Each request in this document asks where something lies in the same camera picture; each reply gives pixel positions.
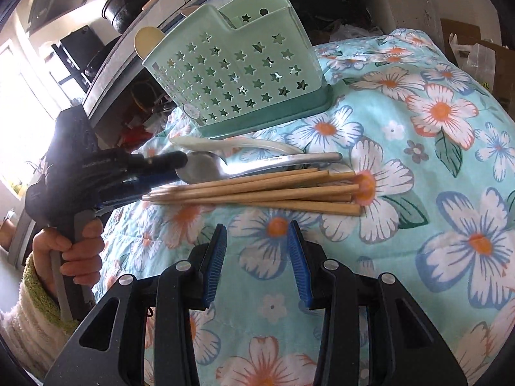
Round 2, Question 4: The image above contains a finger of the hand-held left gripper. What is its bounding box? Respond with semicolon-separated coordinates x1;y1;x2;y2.
121;174;165;198
121;150;189;174

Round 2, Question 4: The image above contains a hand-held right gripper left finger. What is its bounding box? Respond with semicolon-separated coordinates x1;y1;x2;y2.
43;223;227;386

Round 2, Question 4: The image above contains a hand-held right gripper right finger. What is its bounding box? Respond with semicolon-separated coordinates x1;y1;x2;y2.
286;224;469;386

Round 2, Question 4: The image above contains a white plastic spoon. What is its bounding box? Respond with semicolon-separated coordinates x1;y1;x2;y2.
169;134;304;157

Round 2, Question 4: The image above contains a metal spoon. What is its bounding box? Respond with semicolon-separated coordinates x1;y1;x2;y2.
176;152;342;183

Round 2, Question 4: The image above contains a bundle of wooden chopsticks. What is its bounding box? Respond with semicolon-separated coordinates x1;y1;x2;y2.
142;168;369;217

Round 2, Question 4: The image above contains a green star-holed utensil holder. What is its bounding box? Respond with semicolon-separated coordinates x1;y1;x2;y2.
141;0;332;139

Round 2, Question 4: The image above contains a person's left forearm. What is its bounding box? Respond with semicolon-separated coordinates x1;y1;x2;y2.
0;253;81;379

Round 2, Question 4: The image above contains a person's left hand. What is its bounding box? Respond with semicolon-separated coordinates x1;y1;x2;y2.
32;219;106;298

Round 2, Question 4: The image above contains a floral blanket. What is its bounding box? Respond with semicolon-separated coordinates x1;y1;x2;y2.
94;28;515;386

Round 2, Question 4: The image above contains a beige spoon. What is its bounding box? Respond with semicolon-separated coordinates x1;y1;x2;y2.
134;26;166;60

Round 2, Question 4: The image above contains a black cooking pot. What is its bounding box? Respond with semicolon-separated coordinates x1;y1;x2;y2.
101;0;170;35

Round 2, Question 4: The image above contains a white plastic bag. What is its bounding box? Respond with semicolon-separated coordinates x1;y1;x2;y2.
330;22;383;40

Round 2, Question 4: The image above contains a plastic bag with green print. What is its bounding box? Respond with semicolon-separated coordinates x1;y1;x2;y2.
448;34;485;69

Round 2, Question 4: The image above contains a cardboard box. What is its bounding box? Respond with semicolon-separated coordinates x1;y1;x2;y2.
440;18;515;89

